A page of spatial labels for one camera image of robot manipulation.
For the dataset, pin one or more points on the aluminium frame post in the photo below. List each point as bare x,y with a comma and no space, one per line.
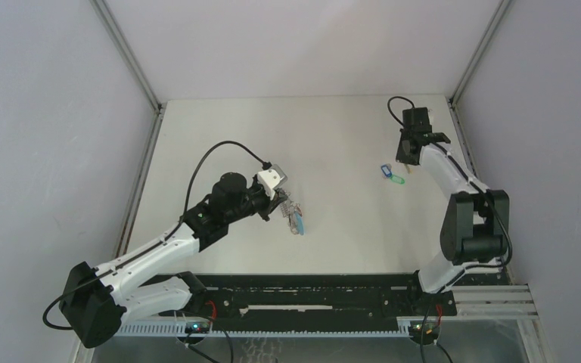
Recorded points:
124,49
496,20

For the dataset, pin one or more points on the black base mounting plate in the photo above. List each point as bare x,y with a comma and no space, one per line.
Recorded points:
319,302

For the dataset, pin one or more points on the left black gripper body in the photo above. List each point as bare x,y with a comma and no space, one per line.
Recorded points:
265,203

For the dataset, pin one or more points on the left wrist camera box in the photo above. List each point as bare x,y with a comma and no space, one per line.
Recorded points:
271,179

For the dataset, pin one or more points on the right green circuit board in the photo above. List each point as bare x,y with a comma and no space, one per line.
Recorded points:
426,329

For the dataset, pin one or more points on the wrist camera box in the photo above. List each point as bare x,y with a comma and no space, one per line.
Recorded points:
271,179
417,119

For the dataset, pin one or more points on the white slotted cable duct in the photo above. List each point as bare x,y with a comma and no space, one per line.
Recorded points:
172,328

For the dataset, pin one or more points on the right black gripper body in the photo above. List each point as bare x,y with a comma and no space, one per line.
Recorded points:
400,157

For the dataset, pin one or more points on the metal key organizer with rings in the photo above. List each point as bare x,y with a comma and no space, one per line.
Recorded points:
292,212

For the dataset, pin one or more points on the left aluminium frame post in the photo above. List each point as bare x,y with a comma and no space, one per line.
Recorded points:
124,49

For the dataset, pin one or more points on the right aluminium frame post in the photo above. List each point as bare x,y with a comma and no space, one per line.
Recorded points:
496,20

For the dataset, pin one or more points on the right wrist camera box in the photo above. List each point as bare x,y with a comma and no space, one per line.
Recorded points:
417,119

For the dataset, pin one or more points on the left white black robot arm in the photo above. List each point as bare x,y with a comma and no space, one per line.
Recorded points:
98,301

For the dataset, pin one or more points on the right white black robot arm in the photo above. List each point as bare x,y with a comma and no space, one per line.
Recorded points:
474,232

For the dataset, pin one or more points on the left green circuit board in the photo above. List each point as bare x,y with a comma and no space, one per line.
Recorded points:
197,328

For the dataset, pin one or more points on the green circuit board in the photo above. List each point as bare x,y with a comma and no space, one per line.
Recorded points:
426,329
197,328

